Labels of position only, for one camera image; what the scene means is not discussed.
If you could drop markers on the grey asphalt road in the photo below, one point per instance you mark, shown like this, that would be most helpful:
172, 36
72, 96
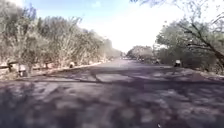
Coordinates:
113, 96

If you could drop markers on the row of trees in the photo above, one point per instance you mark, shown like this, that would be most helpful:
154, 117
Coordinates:
50, 40
190, 46

